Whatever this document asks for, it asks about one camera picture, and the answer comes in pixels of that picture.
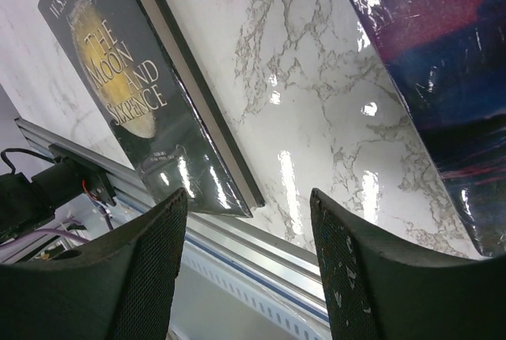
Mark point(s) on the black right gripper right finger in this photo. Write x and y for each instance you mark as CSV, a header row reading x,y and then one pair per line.
x,y
380,286

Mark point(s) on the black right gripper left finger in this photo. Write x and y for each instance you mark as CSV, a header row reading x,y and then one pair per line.
x,y
118,286

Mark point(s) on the black paperback book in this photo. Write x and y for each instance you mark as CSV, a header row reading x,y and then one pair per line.
x,y
166,122

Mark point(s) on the purple galaxy cover book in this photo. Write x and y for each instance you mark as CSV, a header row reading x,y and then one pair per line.
x,y
446,59

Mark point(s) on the slotted white cable duct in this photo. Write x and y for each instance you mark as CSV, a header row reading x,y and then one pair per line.
x,y
216,300

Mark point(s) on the aluminium frame rail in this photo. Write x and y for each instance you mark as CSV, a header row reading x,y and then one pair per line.
x,y
288,270

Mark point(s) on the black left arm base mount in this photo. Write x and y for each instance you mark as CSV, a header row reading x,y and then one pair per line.
x,y
29,203

